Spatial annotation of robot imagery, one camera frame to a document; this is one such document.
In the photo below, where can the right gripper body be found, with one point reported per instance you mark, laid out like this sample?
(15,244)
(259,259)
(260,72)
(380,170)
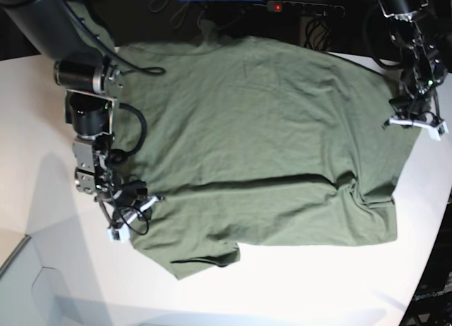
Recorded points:
(126,203)

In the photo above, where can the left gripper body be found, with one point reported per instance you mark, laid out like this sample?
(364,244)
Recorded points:
(412,110)

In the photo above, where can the green t-shirt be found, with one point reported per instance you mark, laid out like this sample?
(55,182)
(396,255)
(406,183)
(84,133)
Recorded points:
(260,142)

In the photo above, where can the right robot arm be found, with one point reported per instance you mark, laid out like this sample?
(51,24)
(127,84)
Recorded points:
(90,72)

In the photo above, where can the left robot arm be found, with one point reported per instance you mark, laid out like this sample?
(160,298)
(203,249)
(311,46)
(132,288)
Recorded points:
(425,61)

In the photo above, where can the black power strip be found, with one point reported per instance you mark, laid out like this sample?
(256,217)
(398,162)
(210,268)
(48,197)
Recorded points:
(305,9)

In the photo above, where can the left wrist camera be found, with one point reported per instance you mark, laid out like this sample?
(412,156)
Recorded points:
(437,130)

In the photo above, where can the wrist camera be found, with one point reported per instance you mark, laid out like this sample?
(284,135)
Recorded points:
(437,130)
(121,234)

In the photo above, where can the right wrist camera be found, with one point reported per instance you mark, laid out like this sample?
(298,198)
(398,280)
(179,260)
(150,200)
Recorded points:
(121,234)

